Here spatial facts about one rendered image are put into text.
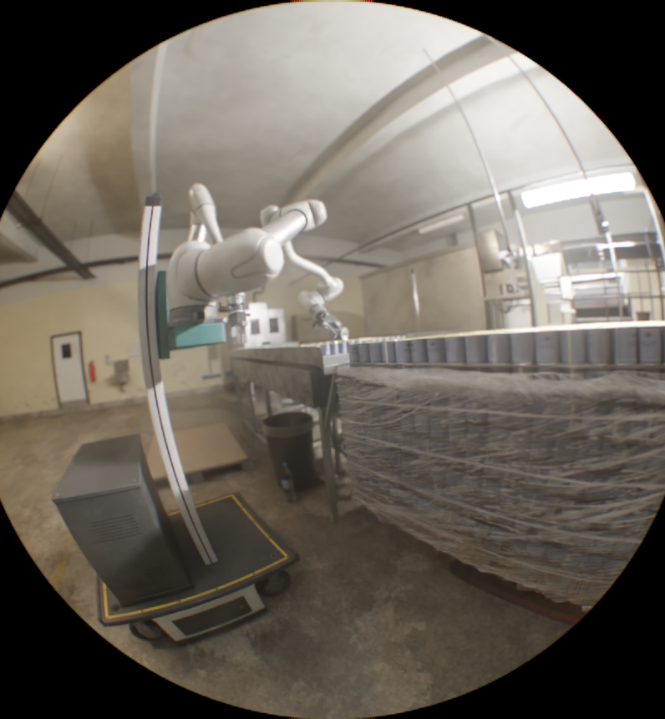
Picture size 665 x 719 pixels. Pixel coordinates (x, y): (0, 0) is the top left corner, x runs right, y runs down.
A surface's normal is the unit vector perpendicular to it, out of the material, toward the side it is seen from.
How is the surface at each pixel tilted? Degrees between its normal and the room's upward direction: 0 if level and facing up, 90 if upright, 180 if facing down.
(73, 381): 90
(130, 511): 90
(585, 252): 90
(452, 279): 90
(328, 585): 0
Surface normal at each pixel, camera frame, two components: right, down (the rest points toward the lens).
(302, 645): -0.08, -0.99
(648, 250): -0.83, 0.12
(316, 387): 0.55, 0.03
